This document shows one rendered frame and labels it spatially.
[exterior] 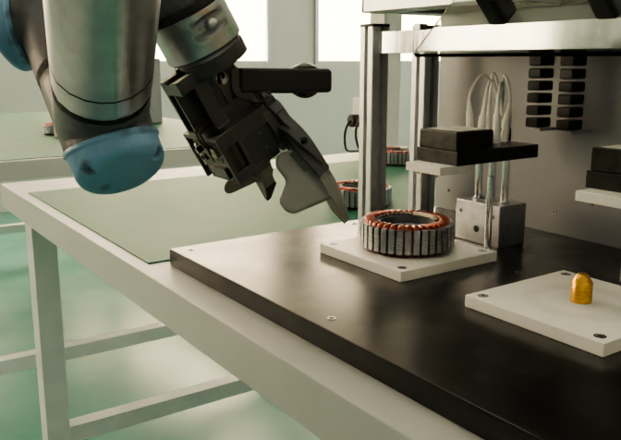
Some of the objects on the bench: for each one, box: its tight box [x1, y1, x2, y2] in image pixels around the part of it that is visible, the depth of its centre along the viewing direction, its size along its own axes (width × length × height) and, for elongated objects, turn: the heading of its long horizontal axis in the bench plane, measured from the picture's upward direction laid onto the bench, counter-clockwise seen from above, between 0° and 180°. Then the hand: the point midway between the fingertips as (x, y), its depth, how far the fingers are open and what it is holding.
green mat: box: [29, 160, 436, 264], centre depth 143 cm, size 94×61×1 cm, turn 124°
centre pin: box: [570, 272, 593, 304], centre depth 68 cm, size 2×2×3 cm
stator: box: [359, 209, 455, 258], centre depth 87 cm, size 11×11×4 cm
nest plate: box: [320, 237, 496, 282], centre depth 87 cm, size 15×15×1 cm
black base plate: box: [170, 207, 621, 440], centre depth 79 cm, size 47×64×2 cm
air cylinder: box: [456, 194, 526, 249], centre depth 95 cm, size 5×8×6 cm
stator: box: [336, 179, 392, 210], centre depth 129 cm, size 11×11×4 cm
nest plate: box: [465, 270, 621, 357], centre depth 68 cm, size 15×15×1 cm
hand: (310, 207), depth 78 cm, fingers open, 14 cm apart
